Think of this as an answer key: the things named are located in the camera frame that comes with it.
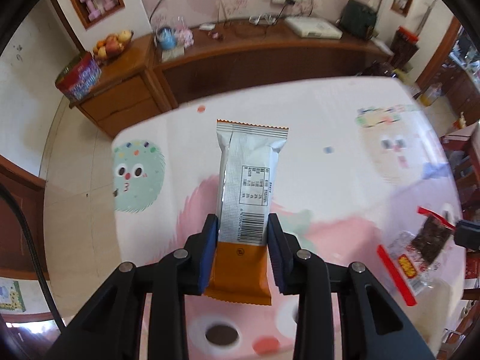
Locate orange white snack bar packet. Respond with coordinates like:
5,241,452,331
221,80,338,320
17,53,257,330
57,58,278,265
205,119,289,306

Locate cartoon printed tablecloth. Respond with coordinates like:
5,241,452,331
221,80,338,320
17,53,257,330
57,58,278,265
110,76,468,360

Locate small wooden drawer cabinet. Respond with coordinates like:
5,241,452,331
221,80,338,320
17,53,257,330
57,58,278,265
69,34,178,139

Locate long wooden tv cabinet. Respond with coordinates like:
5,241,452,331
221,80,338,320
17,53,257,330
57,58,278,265
154,20,391,105

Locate brown wooden door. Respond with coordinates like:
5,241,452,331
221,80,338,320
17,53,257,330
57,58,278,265
0,154,50,282

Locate pink toy figure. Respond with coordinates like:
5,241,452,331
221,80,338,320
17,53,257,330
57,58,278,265
173,16,194,48

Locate dark tall bin red lid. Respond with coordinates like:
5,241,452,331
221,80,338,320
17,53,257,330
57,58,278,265
391,26,419,69

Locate blue cup on cabinet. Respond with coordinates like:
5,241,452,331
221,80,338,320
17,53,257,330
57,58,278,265
155,26,177,50

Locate red round tin box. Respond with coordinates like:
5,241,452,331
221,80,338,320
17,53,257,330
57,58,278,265
55,52,101,102

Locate fruit bowl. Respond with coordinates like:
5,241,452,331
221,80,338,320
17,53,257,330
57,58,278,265
92,30,134,65

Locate white set-top box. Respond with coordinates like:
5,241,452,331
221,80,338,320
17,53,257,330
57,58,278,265
285,16,343,40

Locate black air fryer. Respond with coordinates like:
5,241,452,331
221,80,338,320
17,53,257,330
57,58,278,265
338,0,377,41

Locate pink dumbbells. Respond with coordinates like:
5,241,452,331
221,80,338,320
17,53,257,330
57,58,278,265
79,0,116,21

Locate black cable on cabinet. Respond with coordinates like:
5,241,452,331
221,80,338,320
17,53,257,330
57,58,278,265
224,16,286,40

